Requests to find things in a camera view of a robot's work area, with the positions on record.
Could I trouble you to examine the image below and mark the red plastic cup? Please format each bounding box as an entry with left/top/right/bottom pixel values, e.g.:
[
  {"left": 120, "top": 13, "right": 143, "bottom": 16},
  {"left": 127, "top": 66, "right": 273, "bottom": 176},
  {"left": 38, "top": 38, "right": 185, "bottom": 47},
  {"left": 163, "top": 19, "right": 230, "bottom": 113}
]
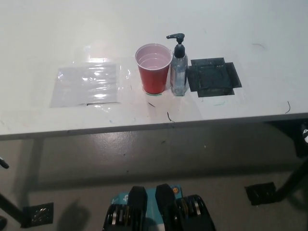
[{"left": 134, "top": 43, "right": 173, "bottom": 95}]

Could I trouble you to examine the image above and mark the black robot torso teal top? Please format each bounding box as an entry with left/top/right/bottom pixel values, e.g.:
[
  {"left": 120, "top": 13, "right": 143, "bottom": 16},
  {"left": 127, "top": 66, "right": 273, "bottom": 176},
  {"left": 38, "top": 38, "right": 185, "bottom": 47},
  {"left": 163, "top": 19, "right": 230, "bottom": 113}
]
[{"left": 103, "top": 184, "right": 216, "bottom": 231}]

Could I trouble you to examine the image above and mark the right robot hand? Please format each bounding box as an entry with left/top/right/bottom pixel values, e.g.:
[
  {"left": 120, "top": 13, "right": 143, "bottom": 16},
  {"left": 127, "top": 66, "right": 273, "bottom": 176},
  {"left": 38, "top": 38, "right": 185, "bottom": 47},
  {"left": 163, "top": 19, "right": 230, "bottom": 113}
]
[{"left": 300, "top": 123, "right": 308, "bottom": 145}]

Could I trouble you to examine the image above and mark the clear soap pump bottle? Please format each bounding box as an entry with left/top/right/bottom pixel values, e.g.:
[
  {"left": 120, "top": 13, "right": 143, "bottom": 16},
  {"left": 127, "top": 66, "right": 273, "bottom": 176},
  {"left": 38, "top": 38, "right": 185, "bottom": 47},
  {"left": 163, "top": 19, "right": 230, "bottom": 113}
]
[{"left": 166, "top": 33, "right": 189, "bottom": 97}]

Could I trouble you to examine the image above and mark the black tape patch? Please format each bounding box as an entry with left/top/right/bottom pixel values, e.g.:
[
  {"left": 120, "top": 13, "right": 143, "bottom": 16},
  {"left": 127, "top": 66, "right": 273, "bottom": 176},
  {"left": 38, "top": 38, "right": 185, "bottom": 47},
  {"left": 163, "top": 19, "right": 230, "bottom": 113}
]
[{"left": 186, "top": 57, "right": 243, "bottom": 98}]

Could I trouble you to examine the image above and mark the black metal table leg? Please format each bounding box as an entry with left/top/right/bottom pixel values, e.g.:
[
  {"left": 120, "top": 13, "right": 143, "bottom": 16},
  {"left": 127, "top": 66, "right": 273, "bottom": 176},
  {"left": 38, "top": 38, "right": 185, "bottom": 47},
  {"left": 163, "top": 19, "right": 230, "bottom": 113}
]
[
  {"left": 275, "top": 154, "right": 308, "bottom": 202},
  {"left": 0, "top": 192, "right": 25, "bottom": 228}
]

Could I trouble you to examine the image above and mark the black floor tape square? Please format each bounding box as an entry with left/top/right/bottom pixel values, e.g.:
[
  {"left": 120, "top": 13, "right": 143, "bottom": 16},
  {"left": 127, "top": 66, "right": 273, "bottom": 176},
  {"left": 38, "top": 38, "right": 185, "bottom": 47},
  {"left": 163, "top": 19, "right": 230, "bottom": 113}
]
[
  {"left": 244, "top": 182, "right": 278, "bottom": 206},
  {"left": 22, "top": 202, "right": 54, "bottom": 228}
]

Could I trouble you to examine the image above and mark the clear plastic sheet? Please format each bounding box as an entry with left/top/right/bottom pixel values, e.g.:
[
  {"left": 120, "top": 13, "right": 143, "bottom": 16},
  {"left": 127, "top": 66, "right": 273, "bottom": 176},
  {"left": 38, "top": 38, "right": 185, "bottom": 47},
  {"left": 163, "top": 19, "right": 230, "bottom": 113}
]
[{"left": 49, "top": 63, "right": 132, "bottom": 108}]

